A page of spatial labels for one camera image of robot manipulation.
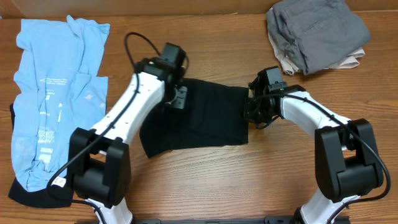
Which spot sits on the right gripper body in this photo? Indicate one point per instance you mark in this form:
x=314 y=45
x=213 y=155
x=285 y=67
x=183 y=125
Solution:
x=249 y=106

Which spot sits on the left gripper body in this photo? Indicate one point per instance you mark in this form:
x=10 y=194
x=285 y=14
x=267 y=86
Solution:
x=179 y=99

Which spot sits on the black t-shirt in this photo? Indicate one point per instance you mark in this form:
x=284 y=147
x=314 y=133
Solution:
x=212 y=116

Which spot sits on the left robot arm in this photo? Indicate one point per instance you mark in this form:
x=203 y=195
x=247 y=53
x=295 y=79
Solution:
x=100 y=168

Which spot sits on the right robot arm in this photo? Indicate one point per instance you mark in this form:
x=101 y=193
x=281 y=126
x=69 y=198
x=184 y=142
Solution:
x=348 y=168

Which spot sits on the folded white garment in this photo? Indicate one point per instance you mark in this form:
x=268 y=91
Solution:
x=348 y=62

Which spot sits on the folded grey trousers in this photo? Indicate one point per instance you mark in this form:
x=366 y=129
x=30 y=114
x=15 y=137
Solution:
x=320 y=31

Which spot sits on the light blue t-shirt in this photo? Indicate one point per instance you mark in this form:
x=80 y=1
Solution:
x=60 y=91

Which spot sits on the black garment under pile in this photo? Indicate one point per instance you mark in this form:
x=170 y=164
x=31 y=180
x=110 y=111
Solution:
x=40 y=198

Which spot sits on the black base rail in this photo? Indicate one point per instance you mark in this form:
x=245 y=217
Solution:
x=265 y=220

